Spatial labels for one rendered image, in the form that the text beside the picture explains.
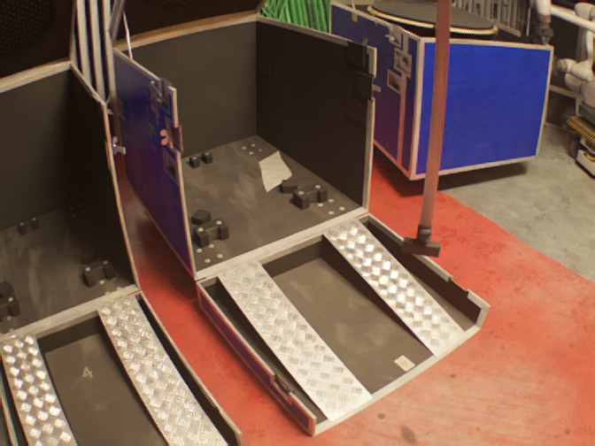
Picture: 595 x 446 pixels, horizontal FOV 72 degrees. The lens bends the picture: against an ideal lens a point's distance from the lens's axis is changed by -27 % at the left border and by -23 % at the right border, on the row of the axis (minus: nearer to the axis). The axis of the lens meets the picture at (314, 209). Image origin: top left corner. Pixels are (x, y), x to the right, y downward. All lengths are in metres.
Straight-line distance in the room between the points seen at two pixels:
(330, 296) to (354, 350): 0.32
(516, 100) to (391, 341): 1.63
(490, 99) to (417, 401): 1.70
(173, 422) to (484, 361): 1.21
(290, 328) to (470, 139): 1.49
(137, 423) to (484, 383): 1.31
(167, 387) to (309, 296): 0.78
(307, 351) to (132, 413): 0.73
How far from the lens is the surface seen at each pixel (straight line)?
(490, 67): 2.77
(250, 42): 2.91
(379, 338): 2.02
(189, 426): 1.73
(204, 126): 2.93
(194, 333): 2.08
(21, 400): 1.91
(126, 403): 1.87
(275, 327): 1.93
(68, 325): 2.06
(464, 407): 1.87
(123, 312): 1.99
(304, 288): 2.21
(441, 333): 2.06
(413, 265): 2.30
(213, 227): 2.21
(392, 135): 2.84
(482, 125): 2.87
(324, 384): 1.82
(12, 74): 2.51
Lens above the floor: 1.49
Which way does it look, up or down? 33 degrees down
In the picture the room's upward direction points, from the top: 1 degrees clockwise
